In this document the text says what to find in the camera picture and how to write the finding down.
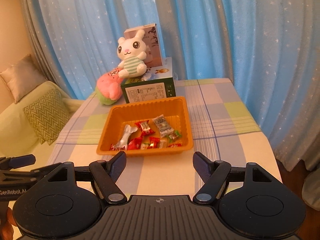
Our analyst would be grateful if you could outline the large red packet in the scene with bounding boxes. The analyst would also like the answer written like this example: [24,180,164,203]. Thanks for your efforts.
[110,144,127,151]

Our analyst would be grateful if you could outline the silver snack pouch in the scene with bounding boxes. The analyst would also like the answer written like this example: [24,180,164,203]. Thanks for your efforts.
[116,124,138,146]

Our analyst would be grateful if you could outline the small red candy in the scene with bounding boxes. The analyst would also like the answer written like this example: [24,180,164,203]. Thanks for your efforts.
[168,143,182,148]

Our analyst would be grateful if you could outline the yellow green candy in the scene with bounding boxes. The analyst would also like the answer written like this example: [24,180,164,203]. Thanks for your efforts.
[140,142,150,150]

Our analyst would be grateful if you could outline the red long candy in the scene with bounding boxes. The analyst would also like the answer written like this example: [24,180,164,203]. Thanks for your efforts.
[148,137,160,148]

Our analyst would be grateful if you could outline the clear brown candy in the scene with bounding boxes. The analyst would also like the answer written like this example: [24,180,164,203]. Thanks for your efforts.
[158,139,168,148]

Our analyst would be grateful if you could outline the red patterned candy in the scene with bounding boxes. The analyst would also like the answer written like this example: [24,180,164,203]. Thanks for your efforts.
[135,120,155,137]

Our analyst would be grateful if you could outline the grey sachet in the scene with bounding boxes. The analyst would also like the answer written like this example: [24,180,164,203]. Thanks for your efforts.
[152,114,174,138]

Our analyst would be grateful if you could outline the left hand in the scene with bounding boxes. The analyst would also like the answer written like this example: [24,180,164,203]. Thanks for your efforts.
[1,207,16,240]

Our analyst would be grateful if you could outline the light green sofa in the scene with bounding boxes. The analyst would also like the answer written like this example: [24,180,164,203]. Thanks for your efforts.
[1,81,83,171]

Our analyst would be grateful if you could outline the checked tablecloth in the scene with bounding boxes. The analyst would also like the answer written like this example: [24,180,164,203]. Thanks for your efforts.
[48,79,280,196]

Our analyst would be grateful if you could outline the orange plastic tray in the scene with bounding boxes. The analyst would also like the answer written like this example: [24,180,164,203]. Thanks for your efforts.
[97,96,193,156]

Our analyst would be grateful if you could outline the green zigzag cushion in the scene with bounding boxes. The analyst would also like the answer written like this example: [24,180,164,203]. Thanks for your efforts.
[23,89,70,145]

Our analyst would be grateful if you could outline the pink green plush toy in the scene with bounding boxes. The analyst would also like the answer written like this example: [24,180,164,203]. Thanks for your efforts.
[95,67,123,105]

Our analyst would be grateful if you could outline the green carton box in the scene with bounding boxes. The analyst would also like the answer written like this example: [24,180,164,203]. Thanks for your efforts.
[121,57,176,103]

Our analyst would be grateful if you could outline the beige cushion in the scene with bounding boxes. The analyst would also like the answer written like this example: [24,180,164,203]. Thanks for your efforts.
[1,54,47,103]

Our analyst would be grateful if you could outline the white bunny plush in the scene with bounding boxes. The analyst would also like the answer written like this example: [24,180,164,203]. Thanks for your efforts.
[117,29,147,79]

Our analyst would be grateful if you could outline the brown picture box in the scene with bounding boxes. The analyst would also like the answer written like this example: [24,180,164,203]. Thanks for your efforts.
[124,23,162,67]

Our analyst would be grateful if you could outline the blue star curtain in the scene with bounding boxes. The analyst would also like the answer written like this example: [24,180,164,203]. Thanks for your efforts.
[21,0,319,170]

